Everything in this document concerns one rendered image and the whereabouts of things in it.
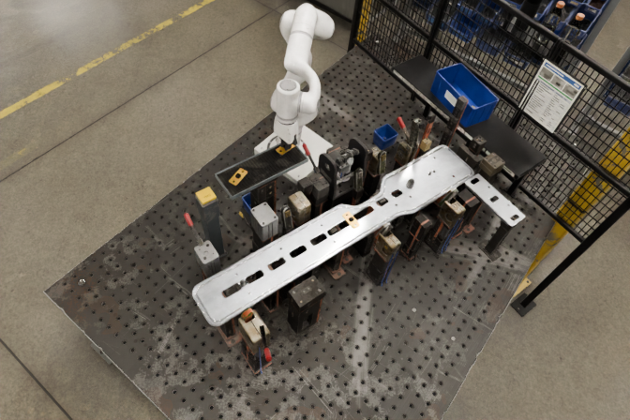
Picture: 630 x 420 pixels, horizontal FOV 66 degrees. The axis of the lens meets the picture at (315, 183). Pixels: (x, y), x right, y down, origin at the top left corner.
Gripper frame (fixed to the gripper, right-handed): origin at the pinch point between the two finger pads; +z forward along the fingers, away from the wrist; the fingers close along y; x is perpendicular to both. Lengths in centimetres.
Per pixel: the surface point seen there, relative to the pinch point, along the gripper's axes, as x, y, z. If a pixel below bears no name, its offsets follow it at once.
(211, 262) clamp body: -51, 13, 19
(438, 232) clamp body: 41, 62, 40
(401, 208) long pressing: 27, 46, 24
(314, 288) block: -29, 47, 20
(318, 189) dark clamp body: 2.4, 18.0, 15.9
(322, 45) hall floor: 182, -142, 125
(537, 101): 105, 58, -1
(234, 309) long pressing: -55, 33, 23
